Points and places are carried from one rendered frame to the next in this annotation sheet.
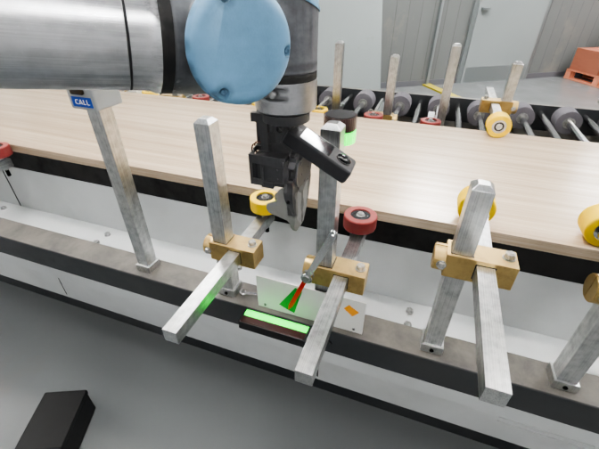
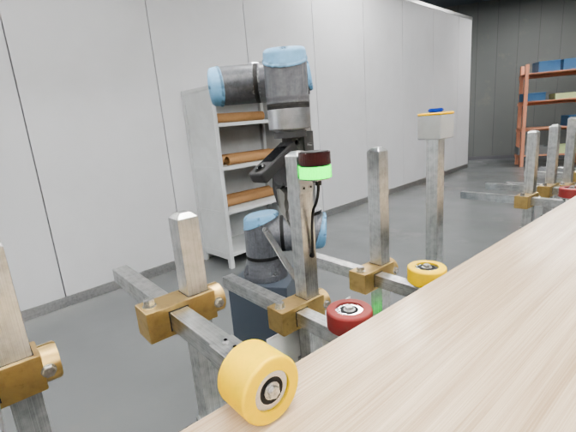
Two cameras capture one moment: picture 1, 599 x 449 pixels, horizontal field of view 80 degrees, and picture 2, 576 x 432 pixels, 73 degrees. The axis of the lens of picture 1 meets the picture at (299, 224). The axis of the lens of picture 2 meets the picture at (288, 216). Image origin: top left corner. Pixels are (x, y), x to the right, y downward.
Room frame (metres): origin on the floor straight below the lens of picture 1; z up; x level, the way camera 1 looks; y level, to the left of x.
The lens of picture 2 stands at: (0.95, -0.72, 1.23)
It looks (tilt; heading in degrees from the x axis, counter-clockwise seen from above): 14 degrees down; 121
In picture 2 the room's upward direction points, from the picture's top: 5 degrees counter-clockwise
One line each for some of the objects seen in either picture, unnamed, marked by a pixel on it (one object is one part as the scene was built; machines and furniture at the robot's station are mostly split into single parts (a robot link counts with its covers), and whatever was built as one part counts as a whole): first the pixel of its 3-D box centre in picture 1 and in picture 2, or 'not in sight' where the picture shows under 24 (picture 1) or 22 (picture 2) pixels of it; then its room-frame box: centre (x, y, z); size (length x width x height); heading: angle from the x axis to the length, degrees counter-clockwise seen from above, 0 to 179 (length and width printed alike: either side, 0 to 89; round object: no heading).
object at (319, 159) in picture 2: (340, 120); (314, 158); (0.63, -0.07, 1.16); 0.06 x 0.06 x 0.02
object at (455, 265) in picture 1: (471, 262); (183, 309); (0.49, -0.31, 0.94); 0.13 x 0.06 x 0.05; 70
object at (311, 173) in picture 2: (339, 134); (315, 171); (0.63, -0.07, 1.13); 0.06 x 0.06 x 0.02
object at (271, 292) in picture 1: (307, 305); (313, 335); (0.57, -0.02, 0.75); 0.26 x 0.01 x 0.10; 70
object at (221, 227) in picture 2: not in sight; (246, 173); (-1.25, 2.27, 0.77); 0.90 x 0.45 x 1.55; 74
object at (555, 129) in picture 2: not in sight; (550, 179); (1.10, 1.35, 0.88); 0.03 x 0.03 x 0.48; 70
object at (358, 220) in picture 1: (358, 232); (350, 335); (0.72, -0.15, 0.85); 0.08 x 0.08 x 0.11
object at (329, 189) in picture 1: (327, 237); (305, 267); (0.59, -0.06, 0.93); 0.03 x 0.03 x 0.48; 70
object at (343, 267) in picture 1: (335, 271); (301, 309); (0.58, -0.08, 0.84); 0.13 x 0.06 x 0.05; 70
